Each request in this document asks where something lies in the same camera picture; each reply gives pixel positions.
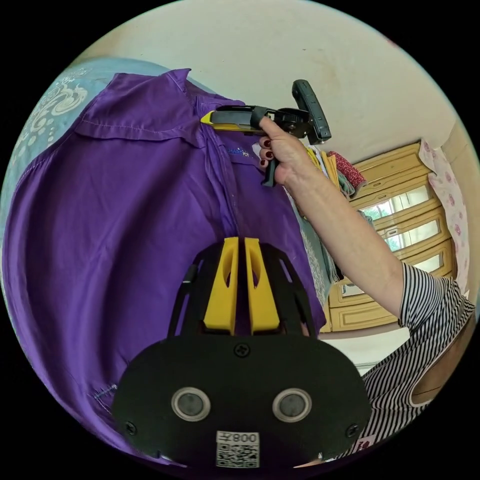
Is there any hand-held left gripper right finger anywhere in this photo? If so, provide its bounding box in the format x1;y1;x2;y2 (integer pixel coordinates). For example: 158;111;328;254
244;236;281;336

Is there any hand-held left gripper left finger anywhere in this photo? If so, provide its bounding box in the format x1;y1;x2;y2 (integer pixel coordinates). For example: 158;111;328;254
203;236;239;335

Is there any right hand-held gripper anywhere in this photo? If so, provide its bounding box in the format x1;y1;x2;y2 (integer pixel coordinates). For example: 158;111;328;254
199;105;314;188

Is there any purple vest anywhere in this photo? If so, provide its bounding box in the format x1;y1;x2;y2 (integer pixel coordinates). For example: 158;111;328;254
1;67;328;470

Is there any person's right forearm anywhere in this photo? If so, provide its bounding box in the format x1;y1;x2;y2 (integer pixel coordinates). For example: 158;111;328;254
285;167;405;320

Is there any person's right hand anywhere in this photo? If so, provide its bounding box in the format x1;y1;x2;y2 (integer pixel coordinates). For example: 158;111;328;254
257;115;324;189

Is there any pile of clothes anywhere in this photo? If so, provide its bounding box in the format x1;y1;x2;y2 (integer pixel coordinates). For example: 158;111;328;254
305;145;370;200

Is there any wooden cupboard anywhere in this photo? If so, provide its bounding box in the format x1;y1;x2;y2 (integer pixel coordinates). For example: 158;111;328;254
318;140;461;335

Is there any floral curtain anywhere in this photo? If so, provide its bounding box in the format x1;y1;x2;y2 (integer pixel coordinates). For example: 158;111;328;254
417;137;472;294

